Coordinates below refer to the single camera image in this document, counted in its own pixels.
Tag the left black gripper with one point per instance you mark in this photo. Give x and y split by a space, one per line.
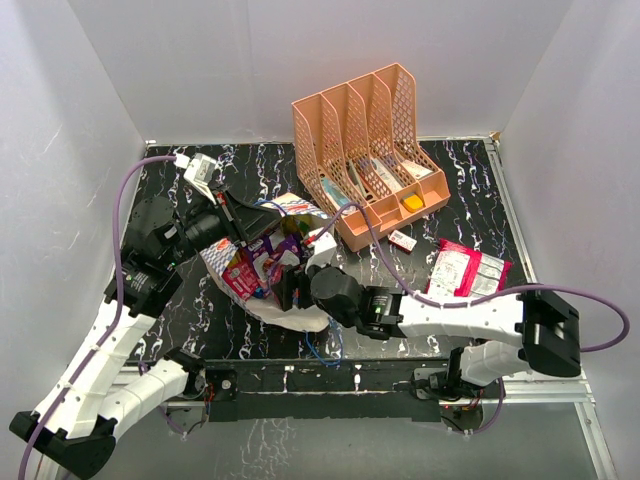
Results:
248 221

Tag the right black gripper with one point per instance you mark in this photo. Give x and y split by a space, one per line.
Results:
284 287

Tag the blue checkered paper bag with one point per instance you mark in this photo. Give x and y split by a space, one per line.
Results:
230 269

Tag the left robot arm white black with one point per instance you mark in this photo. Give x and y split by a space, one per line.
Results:
80 421

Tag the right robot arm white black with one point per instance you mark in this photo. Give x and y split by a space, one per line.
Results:
534 330

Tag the purple snack packet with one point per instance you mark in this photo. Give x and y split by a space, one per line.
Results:
271 250

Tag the blue white item in organizer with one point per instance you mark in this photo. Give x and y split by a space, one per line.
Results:
336 197

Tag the small red white box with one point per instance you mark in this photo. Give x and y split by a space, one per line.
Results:
402 241

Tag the orange plastic file organizer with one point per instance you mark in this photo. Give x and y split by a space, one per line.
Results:
374 116

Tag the striped packet in organizer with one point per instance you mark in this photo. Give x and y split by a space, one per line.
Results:
378 177

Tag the yellow item in organizer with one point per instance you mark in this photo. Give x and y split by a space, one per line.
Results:
412 203

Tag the white packet in organizer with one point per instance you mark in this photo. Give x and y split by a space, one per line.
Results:
416 170

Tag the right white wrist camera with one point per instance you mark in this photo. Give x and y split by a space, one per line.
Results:
320 246

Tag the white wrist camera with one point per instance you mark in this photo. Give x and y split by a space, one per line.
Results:
320 246
198 174

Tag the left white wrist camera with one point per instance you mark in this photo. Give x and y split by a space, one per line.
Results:
198 174

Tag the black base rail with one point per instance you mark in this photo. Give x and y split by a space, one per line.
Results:
307 389

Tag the aluminium frame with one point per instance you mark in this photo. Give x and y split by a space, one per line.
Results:
201 318

